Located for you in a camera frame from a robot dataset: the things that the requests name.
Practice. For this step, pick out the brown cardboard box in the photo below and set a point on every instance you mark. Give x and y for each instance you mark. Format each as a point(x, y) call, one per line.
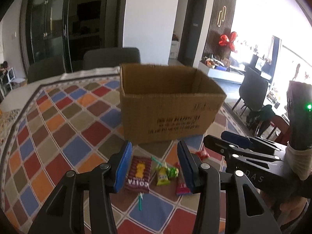
point(165, 107)

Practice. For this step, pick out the yellow candy packet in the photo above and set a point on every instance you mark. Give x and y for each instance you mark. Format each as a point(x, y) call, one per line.
point(162, 178)

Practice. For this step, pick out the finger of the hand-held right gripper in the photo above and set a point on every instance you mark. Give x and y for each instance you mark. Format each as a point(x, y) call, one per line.
point(234, 138)
point(217, 146)

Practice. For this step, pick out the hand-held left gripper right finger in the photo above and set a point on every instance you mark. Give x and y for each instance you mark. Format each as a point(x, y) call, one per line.
point(185, 168)

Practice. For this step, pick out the red foil balloon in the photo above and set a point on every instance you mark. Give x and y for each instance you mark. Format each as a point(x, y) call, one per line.
point(228, 40)

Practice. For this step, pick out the brown cola candy packet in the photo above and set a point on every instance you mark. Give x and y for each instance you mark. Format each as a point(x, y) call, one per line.
point(137, 175)

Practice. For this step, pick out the grey dining chair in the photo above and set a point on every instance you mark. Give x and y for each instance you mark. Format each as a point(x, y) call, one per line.
point(46, 69)
point(253, 90)
point(112, 58)

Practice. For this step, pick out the green candy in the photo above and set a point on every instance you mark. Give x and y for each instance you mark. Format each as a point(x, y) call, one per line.
point(172, 172)

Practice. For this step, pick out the black glass sliding door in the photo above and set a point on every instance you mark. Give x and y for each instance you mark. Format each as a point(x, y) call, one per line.
point(61, 22)

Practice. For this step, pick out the white stool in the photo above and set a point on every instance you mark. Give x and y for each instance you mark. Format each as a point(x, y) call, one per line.
point(7, 76)

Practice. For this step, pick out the dark green cloth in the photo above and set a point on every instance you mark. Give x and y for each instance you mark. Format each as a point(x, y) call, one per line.
point(260, 117)

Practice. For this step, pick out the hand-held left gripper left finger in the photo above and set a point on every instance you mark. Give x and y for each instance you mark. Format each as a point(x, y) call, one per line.
point(123, 168)

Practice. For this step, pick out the red candy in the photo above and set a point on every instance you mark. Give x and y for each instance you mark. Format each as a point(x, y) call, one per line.
point(203, 154)

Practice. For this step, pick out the black piano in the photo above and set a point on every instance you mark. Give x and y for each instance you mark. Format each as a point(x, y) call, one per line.
point(262, 65)

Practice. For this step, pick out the dark hallway door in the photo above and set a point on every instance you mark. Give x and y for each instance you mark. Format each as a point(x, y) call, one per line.
point(192, 29)

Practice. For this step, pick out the white shelf unit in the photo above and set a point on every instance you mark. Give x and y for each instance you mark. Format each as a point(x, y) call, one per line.
point(174, 50)

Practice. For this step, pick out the green stick lollipop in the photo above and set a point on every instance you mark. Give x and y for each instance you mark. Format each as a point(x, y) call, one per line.
point(140, 201)
point(156, 162)

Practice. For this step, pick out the red wooden chair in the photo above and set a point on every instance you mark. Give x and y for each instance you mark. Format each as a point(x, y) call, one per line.
point(277, 126)

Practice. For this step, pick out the dark slatted wall cabinet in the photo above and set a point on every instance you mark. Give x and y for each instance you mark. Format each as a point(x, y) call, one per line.
point(219, 17)

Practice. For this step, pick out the pink red snack packet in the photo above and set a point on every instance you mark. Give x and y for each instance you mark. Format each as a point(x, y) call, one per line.
point(181, 187)

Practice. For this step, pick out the white low cabinet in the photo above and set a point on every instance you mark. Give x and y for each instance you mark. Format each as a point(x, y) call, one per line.
point(224, 74)

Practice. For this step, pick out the colourful diamond pattern tablecloth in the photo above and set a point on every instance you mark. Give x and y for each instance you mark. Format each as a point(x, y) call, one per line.
point(73, 139)

